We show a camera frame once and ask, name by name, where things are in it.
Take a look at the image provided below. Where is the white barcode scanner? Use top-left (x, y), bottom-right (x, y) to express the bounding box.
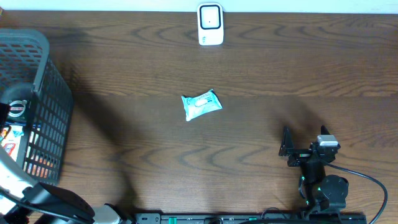
top-left (197, 2), bottom-right (224, 46)

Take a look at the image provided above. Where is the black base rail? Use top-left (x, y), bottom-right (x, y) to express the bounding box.
top-left (134, 211), bottom-right (367, 224)

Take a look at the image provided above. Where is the grey plastic shopping basket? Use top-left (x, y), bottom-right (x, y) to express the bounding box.
top-left (1, 29), bottom-right (74, 185)

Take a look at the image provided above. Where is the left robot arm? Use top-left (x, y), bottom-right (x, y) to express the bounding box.
top-left (1, 149), bottom-right (136, 223)

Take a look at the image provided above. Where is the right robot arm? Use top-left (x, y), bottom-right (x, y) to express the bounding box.
top-left (279, 126), bottom-right (349, 220)

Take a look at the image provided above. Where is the yellow snack bag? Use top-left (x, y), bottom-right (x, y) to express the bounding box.
top-left (1, 125), bottom-right (24, 161)

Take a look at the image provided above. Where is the teal wet wipes pack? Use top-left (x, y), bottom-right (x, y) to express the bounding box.
top-left (181, 89), bottom-right (223, 121)

